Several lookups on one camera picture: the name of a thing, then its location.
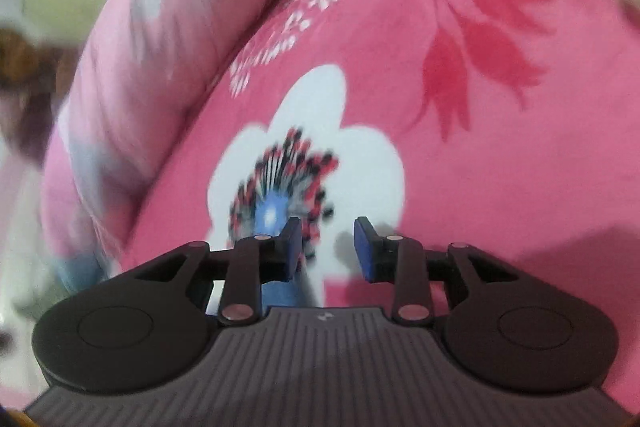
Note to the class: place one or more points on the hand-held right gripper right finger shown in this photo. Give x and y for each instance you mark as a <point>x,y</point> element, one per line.
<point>362,252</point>

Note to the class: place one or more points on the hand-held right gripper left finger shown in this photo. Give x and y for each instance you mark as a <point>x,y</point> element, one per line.
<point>294,252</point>

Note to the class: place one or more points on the pink floral blanket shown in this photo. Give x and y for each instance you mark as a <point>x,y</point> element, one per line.
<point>475,157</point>

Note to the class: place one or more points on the pink grey patchwork quilt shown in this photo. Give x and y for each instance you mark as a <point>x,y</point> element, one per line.
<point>150,82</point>

